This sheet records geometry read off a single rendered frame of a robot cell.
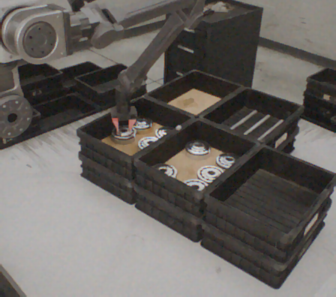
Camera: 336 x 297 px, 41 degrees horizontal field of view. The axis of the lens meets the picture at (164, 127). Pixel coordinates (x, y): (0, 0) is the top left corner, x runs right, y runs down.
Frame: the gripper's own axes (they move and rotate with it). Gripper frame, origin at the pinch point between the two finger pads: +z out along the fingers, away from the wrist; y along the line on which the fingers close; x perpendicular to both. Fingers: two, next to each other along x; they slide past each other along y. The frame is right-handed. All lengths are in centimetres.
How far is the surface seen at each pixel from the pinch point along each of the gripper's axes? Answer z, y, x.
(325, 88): 33, -144, -83
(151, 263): 16, -2, 58
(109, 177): 8.7, 8.2, 19.6
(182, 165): 3.6, -19.8, 23.0
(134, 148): 3.9, -3.3, 8.3
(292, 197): 3, -54, 48
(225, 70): 42, -92, -136
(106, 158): -0.3, 9.0, 19.5
